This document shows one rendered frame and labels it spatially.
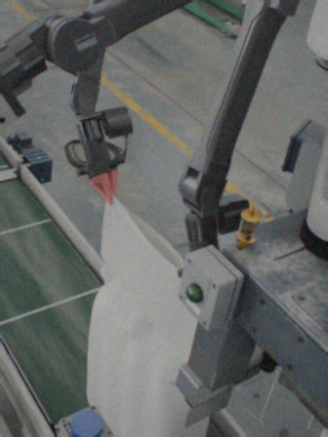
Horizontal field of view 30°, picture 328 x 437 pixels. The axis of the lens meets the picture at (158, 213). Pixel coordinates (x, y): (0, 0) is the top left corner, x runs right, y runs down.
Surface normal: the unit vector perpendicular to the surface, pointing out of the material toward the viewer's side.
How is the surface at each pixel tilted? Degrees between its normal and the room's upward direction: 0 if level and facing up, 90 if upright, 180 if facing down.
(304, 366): 90
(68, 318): 0
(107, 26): 74
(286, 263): 0
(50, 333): 0
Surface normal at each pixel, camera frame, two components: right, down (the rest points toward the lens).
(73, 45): 0.43, 0.35
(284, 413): 0.13, -0.80
